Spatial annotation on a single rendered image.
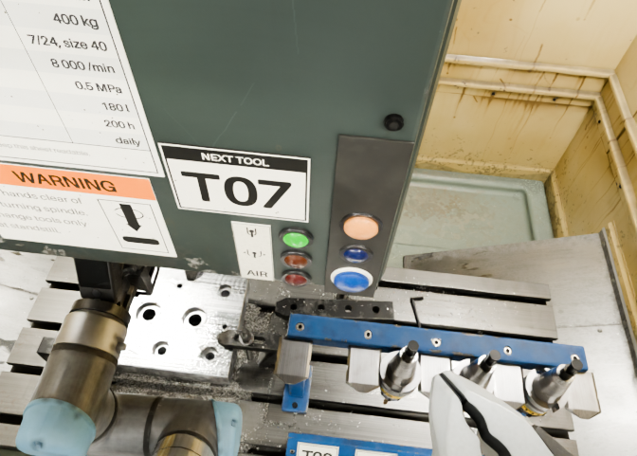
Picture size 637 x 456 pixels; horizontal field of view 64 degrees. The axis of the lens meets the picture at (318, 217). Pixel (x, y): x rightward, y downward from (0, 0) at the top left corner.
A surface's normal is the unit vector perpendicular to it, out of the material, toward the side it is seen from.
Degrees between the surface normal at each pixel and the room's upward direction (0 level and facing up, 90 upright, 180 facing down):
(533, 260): 24
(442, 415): 42
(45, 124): 90
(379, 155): 90
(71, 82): 90
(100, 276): 62
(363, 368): 0
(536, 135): 90
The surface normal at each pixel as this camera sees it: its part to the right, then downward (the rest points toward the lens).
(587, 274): -0.38, -0.58
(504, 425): 0.04, -0.58
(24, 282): 0.44, -0.48
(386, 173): -0.11, 0.80
